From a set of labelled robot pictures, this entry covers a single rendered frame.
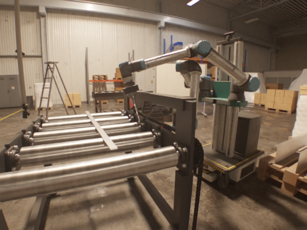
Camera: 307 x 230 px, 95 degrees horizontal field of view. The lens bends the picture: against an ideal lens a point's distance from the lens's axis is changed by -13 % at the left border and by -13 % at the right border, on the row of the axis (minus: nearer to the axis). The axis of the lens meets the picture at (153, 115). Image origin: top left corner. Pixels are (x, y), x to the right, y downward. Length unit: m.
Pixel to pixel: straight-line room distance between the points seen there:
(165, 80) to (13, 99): 8.67
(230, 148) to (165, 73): 4.29
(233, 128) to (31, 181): 1.99
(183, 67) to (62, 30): 10.61
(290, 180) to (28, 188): 2.37
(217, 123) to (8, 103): 10.85
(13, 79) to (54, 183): 10.70
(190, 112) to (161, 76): 5.16
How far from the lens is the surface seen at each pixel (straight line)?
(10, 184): 0.79
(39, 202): 1.62
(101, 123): 1.58
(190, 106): 0.82
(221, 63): 1.57
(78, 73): 11.30
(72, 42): 11.58
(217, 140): 2.39
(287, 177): 2.39
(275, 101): 9.23
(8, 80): 11.41
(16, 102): 11.35
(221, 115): 2.28
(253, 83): 1.72
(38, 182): 0.76
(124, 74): 1.34
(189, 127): 0.85
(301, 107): 4.21
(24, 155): 1.06
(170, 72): 5.98
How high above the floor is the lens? 1.25
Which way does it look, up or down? 11 degrees down
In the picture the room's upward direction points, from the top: straight up
